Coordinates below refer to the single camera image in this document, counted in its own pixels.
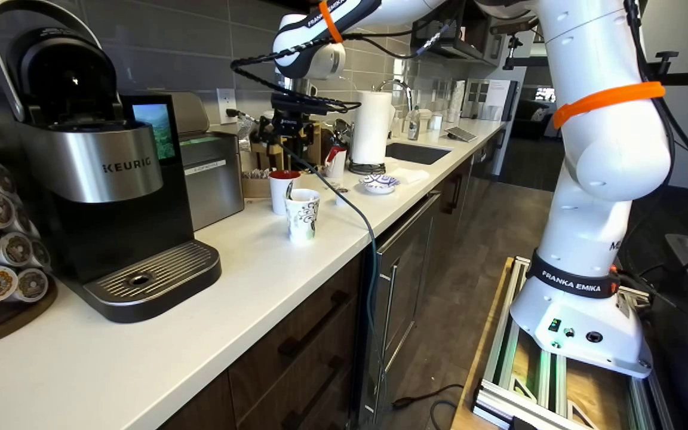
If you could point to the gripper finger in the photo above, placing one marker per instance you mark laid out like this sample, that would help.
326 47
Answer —
269 149
304 147

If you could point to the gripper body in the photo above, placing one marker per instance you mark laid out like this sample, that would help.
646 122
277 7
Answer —
289 126

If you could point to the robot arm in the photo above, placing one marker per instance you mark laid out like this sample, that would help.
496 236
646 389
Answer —
589 143

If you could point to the white cup with red inside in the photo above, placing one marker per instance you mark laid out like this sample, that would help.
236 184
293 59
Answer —
279 194

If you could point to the white patterned paper cup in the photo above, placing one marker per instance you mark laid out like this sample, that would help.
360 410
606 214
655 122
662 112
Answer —
303 218

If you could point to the wooden block holder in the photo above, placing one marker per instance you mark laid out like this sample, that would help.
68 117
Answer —
260 156

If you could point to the clear plastic bag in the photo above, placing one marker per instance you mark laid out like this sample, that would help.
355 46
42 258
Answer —
246 132

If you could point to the red and white mug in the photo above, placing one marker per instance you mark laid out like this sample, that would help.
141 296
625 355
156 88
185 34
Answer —
336 162

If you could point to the wooden tray of packets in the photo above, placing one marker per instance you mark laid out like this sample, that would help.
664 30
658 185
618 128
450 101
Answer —
254 184

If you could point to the silver metal appliance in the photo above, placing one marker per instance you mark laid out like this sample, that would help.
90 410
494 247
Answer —
209 173

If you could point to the paper towel roll on holder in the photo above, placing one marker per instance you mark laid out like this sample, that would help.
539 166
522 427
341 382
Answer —
371 128

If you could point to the blue patterned bowl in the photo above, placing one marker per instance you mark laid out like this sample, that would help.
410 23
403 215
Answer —
378 183

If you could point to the white napkin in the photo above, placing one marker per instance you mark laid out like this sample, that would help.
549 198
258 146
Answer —
409 175

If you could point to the soap bottle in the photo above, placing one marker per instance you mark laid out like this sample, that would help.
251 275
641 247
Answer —
413 125

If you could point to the sink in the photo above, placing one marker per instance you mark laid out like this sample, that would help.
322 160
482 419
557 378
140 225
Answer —
417 153

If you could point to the chrome tap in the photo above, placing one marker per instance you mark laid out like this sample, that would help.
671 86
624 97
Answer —
401 86

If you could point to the flat tablet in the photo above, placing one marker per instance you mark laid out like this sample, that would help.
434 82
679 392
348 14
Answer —
461 134

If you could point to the black and silver coffee machine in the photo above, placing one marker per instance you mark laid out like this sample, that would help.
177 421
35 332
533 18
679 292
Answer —
105 179

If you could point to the steel appliance door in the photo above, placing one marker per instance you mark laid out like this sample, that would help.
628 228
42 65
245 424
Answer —
407 286

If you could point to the drawer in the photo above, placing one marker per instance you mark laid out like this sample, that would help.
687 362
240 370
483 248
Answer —
260 370

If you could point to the dark sofa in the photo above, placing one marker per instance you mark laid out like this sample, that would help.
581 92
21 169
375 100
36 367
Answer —
530 119

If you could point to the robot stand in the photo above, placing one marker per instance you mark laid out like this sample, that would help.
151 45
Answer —
499 394

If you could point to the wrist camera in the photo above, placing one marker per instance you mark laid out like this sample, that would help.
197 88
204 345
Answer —
299 104

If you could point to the white wall socket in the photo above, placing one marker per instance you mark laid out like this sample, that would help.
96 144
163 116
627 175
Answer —
226 104

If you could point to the wall shelf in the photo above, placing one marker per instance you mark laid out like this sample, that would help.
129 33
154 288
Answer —
457 30

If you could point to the camera on mount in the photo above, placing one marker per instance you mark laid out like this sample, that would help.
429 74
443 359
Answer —
514 51

